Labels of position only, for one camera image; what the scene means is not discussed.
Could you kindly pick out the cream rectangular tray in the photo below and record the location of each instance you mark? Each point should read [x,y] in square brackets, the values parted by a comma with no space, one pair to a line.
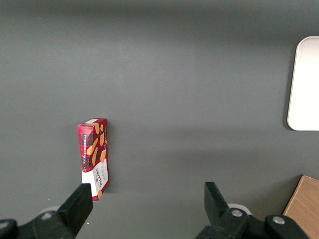
[305,84]

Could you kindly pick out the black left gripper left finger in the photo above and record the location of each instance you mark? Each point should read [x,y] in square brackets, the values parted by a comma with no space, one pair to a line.
[69,214]

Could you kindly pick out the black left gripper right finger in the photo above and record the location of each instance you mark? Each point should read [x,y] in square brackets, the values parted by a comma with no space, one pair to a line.
[219,219]

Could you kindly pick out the wooden two-drawer cabinet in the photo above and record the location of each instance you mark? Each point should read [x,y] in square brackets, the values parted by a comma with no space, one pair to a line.
[305,209]

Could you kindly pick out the red tartan cookie box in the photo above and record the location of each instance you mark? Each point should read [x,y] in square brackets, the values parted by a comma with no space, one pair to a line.
[93,149]

